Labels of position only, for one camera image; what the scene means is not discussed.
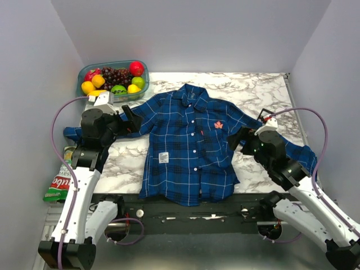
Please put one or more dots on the green red snack bag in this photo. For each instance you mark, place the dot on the green red snack bag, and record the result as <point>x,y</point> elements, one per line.
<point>58,189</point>

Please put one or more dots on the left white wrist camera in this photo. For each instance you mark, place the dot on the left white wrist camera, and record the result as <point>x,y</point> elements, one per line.
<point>104,101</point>

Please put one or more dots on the brooch box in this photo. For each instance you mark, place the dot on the brooch box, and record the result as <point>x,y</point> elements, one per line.
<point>264,115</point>

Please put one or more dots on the red apple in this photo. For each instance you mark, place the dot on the red apple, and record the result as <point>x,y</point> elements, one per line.
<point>136,68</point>

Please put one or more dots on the yellow lemon right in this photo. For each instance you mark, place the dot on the yellow lemon right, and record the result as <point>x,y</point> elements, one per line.
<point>132,88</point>

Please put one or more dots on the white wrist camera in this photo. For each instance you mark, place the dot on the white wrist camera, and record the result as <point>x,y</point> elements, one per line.
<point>270,125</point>
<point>104,101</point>

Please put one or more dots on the yellow lemon left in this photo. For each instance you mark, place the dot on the yellow lemon left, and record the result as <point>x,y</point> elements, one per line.
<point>87,87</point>

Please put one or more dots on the purple grape bunch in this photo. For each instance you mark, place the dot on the purple grape bunch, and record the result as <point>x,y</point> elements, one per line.
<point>113,77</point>

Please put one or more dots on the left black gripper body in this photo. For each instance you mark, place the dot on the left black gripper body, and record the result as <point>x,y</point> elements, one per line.
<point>118,127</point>

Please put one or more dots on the pink dragon fruit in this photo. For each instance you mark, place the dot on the pink dragon fruit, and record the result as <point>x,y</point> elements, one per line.
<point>91,73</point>

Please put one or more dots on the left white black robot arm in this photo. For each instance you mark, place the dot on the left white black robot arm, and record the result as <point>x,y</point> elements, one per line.
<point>72,244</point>

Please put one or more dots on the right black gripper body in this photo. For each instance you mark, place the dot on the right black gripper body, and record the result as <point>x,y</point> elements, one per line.
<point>252,147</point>

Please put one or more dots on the black front mounting rail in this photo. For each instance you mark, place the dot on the black front mounting rail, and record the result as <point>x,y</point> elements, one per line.
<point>240,213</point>

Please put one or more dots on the blue plaid shirt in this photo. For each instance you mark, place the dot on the blue plaid shirt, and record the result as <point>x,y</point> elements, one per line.
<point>188,160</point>

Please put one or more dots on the orange fruit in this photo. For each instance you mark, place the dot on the orange fruit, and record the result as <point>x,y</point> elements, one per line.
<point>98,81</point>

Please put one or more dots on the yellow mango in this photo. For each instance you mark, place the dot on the yellow mango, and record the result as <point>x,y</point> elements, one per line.
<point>96,93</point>

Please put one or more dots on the clear teal fruit container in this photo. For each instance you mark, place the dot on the clear teal fruit container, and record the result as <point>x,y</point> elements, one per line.
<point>116,65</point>

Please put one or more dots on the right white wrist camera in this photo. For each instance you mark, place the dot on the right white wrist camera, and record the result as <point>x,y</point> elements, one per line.
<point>270,125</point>

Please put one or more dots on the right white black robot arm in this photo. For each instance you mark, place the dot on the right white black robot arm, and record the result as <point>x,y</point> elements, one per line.
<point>336,233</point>

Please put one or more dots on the green lime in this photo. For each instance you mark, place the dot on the green lime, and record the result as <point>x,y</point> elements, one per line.
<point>139,82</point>

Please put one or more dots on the yellow lemon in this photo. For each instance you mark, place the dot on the yellow lemon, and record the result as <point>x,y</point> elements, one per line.
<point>132,88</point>
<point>87,87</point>

